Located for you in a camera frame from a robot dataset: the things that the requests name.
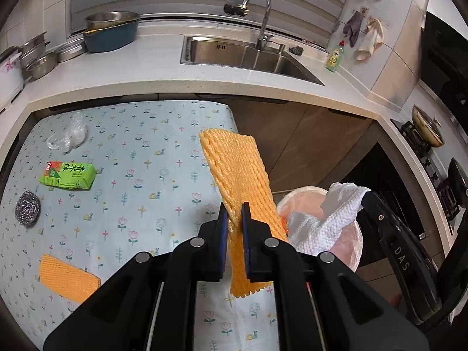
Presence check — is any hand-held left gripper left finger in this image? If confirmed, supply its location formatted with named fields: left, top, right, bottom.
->
left=43, top=205, right=229, bottom=351

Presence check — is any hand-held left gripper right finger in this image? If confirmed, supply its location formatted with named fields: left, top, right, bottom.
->
left=241, top=202, right=429, bottom=351

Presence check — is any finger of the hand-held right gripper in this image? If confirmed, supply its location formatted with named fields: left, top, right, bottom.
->
left=359, top=191, right=395, bottom=242

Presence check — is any trash bin with white liner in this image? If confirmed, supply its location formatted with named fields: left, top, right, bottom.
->
left=274, top=186, right=365, bottom=273

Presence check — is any white paper towel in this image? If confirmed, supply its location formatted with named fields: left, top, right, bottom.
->
left=287, top=182, right=371, bottom=257

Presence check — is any orange foam net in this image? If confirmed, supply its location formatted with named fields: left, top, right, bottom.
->
left=198, top=128, right=289, bottom=298
left=38, top=253, right=102, bottom=304

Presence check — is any black built-in oven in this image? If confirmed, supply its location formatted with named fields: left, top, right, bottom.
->
left=342, top=142, right=428, bottom=264

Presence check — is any black gas stove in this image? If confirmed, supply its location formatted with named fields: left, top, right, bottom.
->
left=389, top=117, right=468, bottom=235

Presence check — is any black pan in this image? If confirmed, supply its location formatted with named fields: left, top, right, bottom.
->
left=447, top=157, right=468, bottom=213

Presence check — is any floral tablecloth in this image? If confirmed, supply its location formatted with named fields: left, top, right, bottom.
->
left=0, top=100, right=282, bottom=351

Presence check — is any golden wok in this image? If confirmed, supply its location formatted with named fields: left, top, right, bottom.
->
left=411, top=104, right=446, bottom=149

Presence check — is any brown kitchen cabinet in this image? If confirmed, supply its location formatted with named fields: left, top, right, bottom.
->
left=197, top=95, right=381, bottom=194

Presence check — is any green dish soap bottle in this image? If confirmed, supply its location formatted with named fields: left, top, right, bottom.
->
left=324, top=40, right=346, bottom=73

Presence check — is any green drink carton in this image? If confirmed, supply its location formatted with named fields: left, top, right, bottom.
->
left=39, top=161, right=97, bottom=191

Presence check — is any black range hood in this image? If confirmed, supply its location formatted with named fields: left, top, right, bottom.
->
left=420, top=9, right=468, bottom=110

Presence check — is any beige hanging cloth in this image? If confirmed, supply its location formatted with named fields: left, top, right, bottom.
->
left=355, top=18, right=384, bottom=61

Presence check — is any clear plastic bag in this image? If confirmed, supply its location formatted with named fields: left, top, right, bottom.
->
left=46, top=113, right=88, bottom=154

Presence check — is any purple hanging cloth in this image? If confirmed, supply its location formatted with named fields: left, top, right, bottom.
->
left=343, top=10, right=366, bottom=48

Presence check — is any steel sink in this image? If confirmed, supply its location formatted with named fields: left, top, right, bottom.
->
left=179, top=36, right=325, bottom=86

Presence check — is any steel wool ball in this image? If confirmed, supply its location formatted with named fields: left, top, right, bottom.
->
left=15, top=190, right=42, bottom=224

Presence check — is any steel faucet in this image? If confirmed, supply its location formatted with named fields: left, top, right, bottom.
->
left=224, top=0, right=274, bottom=51

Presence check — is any blue basin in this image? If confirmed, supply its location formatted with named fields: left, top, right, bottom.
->
left=82, top=20, right=140, bottom=53

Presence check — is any flat steel pan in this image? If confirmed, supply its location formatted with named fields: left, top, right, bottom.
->
left=55, top=37, right=88, bottom=63

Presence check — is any steel basin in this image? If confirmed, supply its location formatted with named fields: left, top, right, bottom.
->
left=84, top=11, right=141, bottom=32

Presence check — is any steel bowl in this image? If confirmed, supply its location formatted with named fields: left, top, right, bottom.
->
left=24, top=51, right=58, bottom=81

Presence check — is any white rice cooker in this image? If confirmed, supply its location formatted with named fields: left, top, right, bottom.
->
left=0, top=46, right=26, bottom=112

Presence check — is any stacked steel pot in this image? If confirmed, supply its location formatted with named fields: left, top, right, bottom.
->
left=18, top=31, right=50, bottom=68

